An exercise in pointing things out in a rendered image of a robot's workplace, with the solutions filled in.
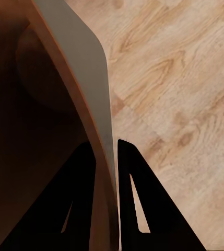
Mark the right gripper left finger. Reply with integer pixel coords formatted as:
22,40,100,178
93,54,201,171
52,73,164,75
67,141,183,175
0,141,96,251

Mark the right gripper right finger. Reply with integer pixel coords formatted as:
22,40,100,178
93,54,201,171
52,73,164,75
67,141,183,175
117,139,207,251

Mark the trash can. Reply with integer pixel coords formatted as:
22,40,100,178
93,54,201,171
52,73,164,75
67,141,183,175
0,0,120,251

